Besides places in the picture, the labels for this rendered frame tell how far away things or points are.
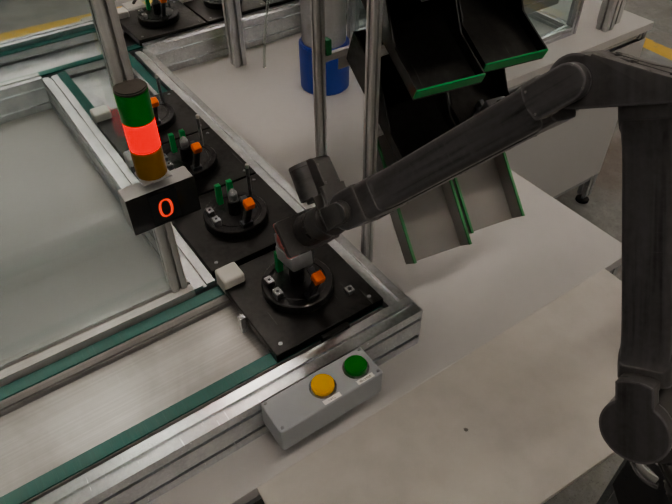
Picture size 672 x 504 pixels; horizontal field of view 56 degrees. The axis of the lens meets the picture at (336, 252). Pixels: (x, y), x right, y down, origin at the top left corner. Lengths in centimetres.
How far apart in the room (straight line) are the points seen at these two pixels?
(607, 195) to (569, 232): 165
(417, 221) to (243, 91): 98
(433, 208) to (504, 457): 49
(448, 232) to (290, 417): 50
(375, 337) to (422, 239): 23
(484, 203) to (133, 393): 79
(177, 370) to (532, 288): 77
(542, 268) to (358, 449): 62
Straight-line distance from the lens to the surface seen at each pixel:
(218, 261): 131
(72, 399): 124
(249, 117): 196
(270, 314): 120
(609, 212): 315
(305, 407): 109
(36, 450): 121
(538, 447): 121
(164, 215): 110
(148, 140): 102
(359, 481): 113
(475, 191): 137
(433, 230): 129
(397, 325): 120
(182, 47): 224
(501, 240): 154
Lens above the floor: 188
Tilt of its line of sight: 44 degrees down
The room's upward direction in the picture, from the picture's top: 1 degrees counter-clockwise
